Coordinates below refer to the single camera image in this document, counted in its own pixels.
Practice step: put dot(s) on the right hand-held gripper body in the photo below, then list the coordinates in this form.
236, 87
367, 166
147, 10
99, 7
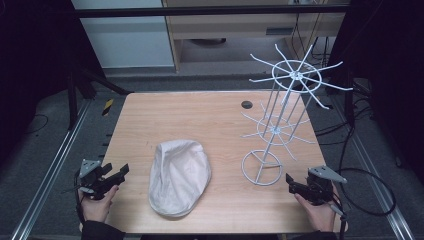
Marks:
320, 190

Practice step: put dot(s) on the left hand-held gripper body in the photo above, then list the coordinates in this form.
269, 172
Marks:
91, 178

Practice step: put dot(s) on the person's right hand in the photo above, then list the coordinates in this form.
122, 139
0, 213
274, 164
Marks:
321, 216

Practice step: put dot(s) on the person's left hand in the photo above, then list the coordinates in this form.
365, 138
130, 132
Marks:
96, 210

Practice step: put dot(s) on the white flat cap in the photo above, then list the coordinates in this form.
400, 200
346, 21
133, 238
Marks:
178, 176

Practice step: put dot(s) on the yellow black striped marker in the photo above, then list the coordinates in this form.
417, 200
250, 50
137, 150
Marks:
107, 107

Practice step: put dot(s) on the black metal stand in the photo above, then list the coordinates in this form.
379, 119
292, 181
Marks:
71, 100

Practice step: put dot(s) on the round black table grommet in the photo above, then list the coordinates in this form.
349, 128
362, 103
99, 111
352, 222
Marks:
246, 104

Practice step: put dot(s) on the dark curtain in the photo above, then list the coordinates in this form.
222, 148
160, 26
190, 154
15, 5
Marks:
33, 66
390, 83

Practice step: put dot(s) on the white cabinet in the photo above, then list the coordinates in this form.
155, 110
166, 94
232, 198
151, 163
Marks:
126, 43

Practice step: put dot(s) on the black horizontal bar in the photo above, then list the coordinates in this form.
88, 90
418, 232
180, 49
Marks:
200, 12

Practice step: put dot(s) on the aluminium floor rail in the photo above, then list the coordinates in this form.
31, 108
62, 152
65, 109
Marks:
53, 166
376, 180

